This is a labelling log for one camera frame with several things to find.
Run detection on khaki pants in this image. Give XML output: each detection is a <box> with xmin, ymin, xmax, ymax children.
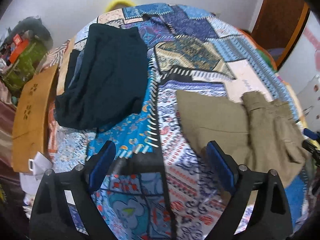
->
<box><xmin>176</xmin><ymin>90</ymin><xmax>310</xmax><ymax>187</ymax></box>

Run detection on white cabinet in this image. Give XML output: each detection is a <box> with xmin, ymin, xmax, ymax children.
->
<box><xmin>298</xmin><ymin>75</ymin><xmax>320</xmax><ymax>132</ymax></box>

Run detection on blue patchwork bedspread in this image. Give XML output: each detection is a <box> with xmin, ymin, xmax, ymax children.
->
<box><xmin>48</xmin><ymin>3</ymin><xmax>299</xmax><ymax>239</ymax></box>

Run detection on dark navy folded garment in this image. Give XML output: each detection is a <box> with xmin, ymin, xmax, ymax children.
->
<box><xmin>55</xmin><ymin>23</ymin><xmax>148</xmax><ymax>130</ymax></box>

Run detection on green patterned bag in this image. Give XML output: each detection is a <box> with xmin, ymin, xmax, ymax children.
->
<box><xmin>1</xmin><ymin>39</ymin><xmax>47</xmax><ymax>98</ymax></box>

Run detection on orange box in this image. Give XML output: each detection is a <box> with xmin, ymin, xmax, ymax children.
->
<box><xmin>9</xmin><ymin>34</ymin><xmax>29</xmax><ymax>63</ymax></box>

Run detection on grey plush toy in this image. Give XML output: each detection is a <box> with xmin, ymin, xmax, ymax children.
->
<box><xmin>4</xmin><ymin>16</ymin><xmax>53</xmax><ymax>50</ymax></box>

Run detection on yellow pillow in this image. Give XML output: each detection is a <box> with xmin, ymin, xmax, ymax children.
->
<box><xmin>105</xmin><ymin>0</ymin><xmax>136</xmax><ymax>12</ymax></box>

